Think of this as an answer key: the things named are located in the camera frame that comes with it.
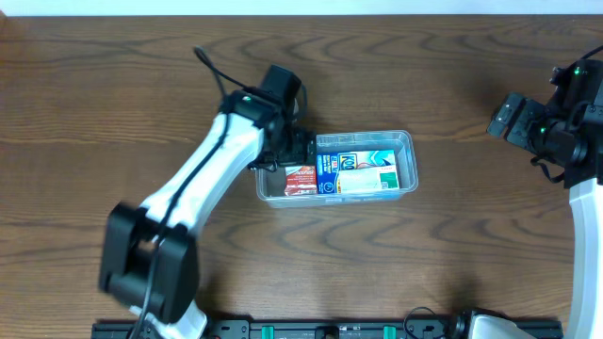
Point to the clear plastic container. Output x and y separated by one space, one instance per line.
270 185

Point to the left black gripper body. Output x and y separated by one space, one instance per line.
298 151

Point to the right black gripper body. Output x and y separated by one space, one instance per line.
520 123

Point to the blue Kool Fever box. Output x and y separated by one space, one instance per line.
330 164

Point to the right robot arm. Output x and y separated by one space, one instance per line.
577 97

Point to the white blue Panadol box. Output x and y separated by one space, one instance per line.
367 180

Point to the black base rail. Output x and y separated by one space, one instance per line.
243 329

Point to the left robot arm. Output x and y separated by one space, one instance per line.
150 260

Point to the red Panadol box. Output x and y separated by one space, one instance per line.
300 180

